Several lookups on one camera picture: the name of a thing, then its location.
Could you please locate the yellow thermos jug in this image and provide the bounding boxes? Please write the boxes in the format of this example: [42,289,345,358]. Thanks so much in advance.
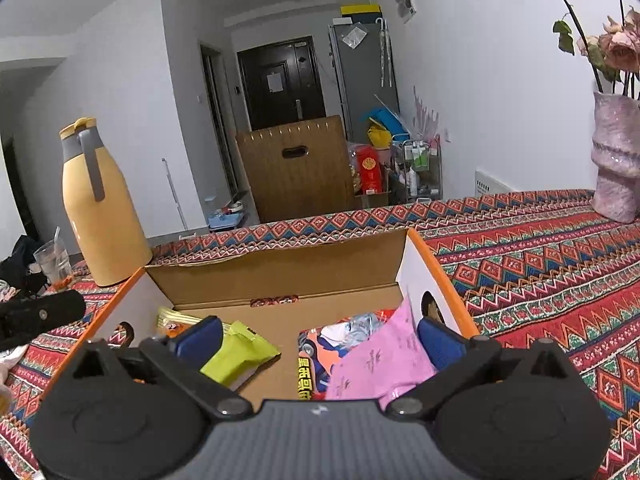
[60,117,152,287]

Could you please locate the pink ceramic vase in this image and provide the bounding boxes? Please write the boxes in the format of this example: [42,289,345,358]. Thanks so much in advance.
[591,92,639,223]

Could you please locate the pink snack packet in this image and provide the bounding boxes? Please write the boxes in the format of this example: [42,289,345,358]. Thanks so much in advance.
[326,299,437,410]

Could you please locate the red cardboard snack box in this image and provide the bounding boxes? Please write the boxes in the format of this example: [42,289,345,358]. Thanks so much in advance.
[44,226,481,406]

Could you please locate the red gift bag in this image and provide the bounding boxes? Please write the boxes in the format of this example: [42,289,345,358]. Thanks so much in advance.
[356,145,383,195]

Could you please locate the grey refrigerator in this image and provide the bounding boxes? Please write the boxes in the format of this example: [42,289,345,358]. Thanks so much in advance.
[329,22,399,144]

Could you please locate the dark entrance door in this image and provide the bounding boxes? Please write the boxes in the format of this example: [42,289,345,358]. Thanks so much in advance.
[236,36,326,130]

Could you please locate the dried pink roses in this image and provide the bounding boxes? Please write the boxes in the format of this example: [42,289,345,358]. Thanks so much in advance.
[552,0,639,100]

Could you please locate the blue orange snack bag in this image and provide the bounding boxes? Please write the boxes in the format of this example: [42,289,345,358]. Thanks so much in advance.
[297,309,395,401]

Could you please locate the patterned red tablecloth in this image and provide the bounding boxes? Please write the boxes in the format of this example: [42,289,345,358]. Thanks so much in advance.
[0,187,640,480]

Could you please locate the large orange snack bag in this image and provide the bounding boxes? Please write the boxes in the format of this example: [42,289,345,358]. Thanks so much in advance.
[156,307,230,338]

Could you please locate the white wall panel box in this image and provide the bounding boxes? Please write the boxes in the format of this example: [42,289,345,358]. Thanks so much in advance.
[395,0,416,23]

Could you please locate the lime green snack packet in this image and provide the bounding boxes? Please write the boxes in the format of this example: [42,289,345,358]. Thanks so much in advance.
[200,321,281,390]

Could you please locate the yellow box on fridge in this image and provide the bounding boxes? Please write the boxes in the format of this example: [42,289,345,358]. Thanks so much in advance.
[341,3,382,16]

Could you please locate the wire storage cart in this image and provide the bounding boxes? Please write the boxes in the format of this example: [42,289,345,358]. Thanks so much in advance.
[388,134,442,204]

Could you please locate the glass cup with drink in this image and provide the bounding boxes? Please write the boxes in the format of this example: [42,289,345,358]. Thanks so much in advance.
[34,228,74,292]

